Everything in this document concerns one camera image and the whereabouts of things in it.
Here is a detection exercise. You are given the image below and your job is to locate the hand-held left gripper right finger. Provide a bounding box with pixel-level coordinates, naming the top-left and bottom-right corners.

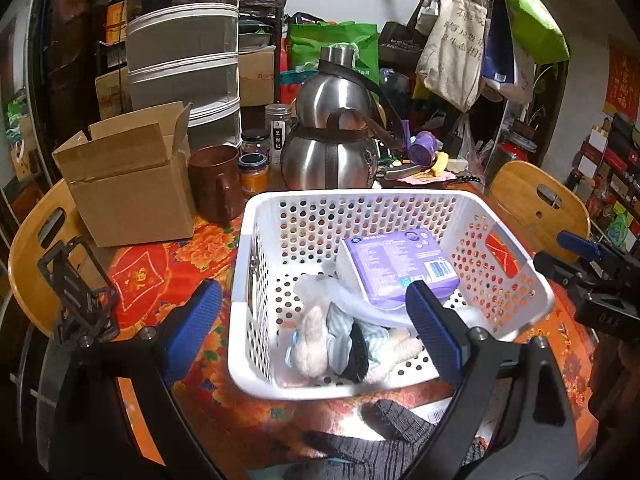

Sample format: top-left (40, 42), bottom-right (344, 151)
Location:
top-left (402, 280), bottom-right (581, 480)

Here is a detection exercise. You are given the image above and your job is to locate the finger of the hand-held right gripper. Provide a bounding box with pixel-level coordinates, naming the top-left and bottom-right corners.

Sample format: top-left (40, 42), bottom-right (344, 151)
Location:
top-left (558, 231), bottom-right (601, 261)
top-left (532, 250), bottom-right (596, 288)

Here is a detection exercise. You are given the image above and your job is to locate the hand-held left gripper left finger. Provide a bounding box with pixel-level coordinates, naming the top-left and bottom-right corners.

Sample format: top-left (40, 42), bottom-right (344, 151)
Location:
top-left (47, 279), bottom-right (223, 480)

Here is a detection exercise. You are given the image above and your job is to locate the small black cloth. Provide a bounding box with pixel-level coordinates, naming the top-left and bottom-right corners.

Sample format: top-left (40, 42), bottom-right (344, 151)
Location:
top-left (342, 322), bottom-right (371, 383)

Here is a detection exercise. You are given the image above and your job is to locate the purple tissue pack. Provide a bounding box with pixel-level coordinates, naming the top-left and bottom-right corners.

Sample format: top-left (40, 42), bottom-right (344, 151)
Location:
top-left (342, 227), bottom-right (461, 311)

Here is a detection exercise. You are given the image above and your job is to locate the white plush toy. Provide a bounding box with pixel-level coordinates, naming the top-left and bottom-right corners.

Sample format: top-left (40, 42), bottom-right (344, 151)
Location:
top-left (285, 305), bottom-right (426, 386)

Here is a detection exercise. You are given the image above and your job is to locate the white perforated plastic basket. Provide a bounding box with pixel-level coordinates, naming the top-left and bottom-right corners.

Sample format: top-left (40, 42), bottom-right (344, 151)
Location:
top-left (227, 189), bottom-right (557, 402)

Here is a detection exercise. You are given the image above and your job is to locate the wooden chair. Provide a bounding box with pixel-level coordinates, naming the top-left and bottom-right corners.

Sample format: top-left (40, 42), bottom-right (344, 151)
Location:
top-left (487, 160), bottom-right (592, 256)
top-left (7, 177), bottom-right (101, 341)

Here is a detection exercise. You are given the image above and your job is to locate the shelf of packaged goods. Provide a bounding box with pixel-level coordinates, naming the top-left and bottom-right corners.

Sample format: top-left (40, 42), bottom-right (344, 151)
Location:
top-left (565, 110), bottom-right (640, 251)

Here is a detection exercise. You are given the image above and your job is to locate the dark knit glove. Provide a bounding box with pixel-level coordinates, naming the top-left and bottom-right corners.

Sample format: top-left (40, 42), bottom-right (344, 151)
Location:
top-left (300, 400), bottom-right (486, 467)

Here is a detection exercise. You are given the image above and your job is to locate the black phone stand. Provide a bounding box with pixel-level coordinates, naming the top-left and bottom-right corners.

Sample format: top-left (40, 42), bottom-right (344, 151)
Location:
top-left (37, 236), bottom-right (121, 348)

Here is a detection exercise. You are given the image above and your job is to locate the potted plant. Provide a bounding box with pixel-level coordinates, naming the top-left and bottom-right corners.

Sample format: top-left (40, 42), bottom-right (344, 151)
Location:
top-left (512, 60), bottom-right (561, 146)

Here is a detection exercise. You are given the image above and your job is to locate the open cardboard box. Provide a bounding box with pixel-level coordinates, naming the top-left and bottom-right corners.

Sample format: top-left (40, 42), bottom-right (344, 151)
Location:
top-left (52, 101), bottom-right (197, 248)

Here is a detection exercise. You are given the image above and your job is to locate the brown mug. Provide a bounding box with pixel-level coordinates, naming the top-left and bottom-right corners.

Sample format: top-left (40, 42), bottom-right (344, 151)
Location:
top-left (187, 145), bottom-right (246, 225)

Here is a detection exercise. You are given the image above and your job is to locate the orange jar blue lid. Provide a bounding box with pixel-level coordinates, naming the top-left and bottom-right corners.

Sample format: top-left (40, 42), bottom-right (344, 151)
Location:
top-left (237, 154), bottom-right (271, 196)

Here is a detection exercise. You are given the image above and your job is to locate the purple plastic cup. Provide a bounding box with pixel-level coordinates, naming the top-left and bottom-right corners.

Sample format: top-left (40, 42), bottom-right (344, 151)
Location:
top-left (407, 130), bottom-right (436, 166)

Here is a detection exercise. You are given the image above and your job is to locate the dark lid glass jar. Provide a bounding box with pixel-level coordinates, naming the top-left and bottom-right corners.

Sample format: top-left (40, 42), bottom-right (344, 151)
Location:
top-left (241, 129), bottom-right (271, 158)

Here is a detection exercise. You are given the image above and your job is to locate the stainless steel kettle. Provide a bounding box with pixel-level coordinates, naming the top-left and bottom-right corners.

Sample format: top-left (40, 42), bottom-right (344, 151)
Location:
top-left (280, 46), bottom-right (401, 192)

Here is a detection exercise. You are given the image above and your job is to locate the blue and white hanging bag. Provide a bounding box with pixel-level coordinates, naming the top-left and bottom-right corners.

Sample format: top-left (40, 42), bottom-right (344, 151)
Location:
top-left (481, 0), bottom-right (536, 101)

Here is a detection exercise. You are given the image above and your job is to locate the tall glass jar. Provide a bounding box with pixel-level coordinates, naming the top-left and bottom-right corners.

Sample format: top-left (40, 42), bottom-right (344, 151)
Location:
top-left (265, 103), bottom-right (292, 167)

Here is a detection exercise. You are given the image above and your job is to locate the beige canvas tote bag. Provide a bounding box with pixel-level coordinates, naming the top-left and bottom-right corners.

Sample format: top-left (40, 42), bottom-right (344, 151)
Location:
top-left (416, 0), bottom-right (488, 113)

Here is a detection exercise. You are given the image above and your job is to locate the bright green hanging bag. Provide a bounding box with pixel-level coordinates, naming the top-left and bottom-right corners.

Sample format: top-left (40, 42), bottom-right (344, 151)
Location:
top-left (492, 0), bottom-right (571, 66)

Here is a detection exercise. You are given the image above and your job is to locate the flat cardboard box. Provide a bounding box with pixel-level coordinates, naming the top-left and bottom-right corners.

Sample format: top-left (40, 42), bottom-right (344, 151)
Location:
top-left (95, 67), bottom-right (131, 121)

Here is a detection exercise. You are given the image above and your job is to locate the black fabric bag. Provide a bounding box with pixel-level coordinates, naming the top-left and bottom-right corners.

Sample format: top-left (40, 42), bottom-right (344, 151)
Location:
top-left (378, 21), bottom-right (426, 61)

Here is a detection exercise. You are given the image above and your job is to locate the tiered mesh storage rack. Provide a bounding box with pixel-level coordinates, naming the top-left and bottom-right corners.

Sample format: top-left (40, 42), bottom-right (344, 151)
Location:
top-left (125, 0), bottom-right (243, 153)

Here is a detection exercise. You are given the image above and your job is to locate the green shopping bag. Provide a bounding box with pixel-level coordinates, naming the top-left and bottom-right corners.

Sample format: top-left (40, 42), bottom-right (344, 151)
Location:
top-left (286, 12), bottom-right (381, 91)

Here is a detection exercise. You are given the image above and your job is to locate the red wall poster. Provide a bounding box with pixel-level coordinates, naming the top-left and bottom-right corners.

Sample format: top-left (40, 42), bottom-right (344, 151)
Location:
top-left (602, 35), bottom-right (640, 121)

